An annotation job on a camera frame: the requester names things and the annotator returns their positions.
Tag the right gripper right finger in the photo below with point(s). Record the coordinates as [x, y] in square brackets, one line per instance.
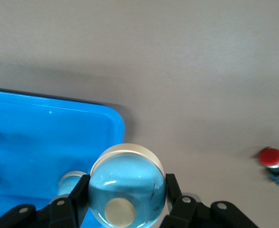
[175, 197]

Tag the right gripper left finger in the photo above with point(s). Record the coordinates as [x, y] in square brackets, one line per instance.
[79, 197]

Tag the blue call bell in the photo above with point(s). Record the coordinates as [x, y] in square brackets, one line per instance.
[127, 180]

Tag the blue plastic tray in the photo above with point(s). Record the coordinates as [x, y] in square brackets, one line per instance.
[46, 142]

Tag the red emergency stop button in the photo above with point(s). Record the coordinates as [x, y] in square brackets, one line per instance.
[271, 156]

